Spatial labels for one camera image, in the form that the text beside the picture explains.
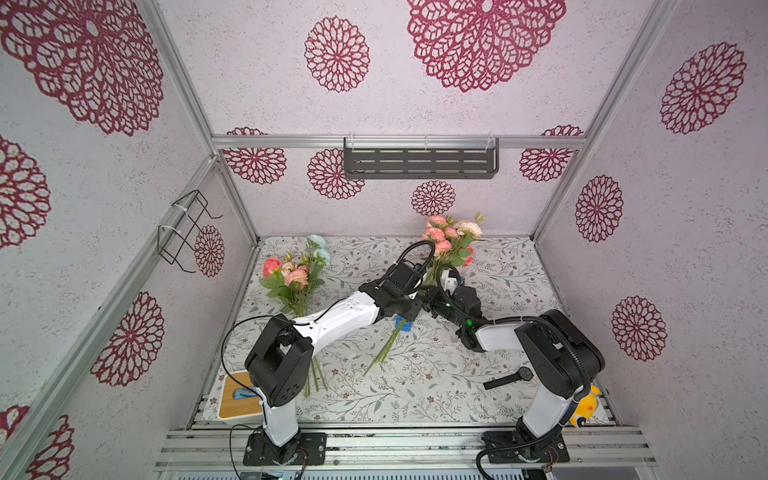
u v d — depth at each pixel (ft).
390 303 2.03
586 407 2.45
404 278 2.19
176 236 2.46
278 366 1.51
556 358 1.60
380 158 3.09
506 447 2.40
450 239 3.04
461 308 2.39
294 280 3.21
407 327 3.07
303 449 2.40
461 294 2.47
